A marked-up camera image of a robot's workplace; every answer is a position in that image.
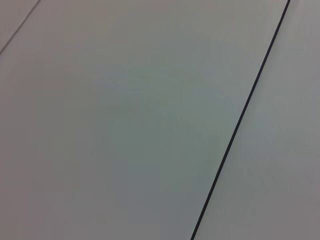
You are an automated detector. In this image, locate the black wall panel seam strip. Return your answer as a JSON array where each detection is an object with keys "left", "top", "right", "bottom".
[{"left": 190, "top": 0, "right": 291, "bottom": 240}]

